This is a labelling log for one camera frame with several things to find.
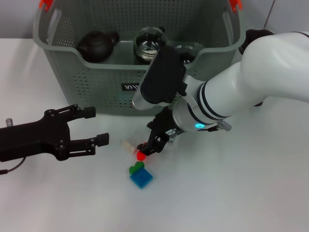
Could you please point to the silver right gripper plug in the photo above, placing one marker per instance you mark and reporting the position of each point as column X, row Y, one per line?
column 172, row 136

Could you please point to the round glass jar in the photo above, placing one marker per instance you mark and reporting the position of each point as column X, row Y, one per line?
column 149, row 36

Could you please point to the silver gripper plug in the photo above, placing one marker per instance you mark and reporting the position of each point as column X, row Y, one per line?
column 9, row 121
column 172, row 136

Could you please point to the grey-green perforated storage bin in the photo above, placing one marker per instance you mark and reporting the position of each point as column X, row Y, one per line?
column 101, row 79

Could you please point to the black bin logo label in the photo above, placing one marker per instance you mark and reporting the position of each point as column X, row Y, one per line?
column 130, row 87

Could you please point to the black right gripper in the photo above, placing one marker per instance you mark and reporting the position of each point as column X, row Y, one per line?
column 163, row 125

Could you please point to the small green toy brick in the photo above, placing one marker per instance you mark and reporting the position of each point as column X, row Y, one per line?
column 135, row 167

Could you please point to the blue square toy brick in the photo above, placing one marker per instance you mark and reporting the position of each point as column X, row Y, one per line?
column 142, row 178

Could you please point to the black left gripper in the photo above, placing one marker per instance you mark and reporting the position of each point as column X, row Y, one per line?
column 33, row 137

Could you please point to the small white toy brick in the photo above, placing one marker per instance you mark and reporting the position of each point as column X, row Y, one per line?
column 128, row 146

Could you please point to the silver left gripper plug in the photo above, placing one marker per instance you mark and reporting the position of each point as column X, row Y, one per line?
column 9, row 121

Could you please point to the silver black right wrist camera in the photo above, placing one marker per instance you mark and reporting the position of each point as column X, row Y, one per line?
column 161, row 79

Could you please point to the black clay teapot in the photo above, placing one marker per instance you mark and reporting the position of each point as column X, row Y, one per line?
column 95, row 48

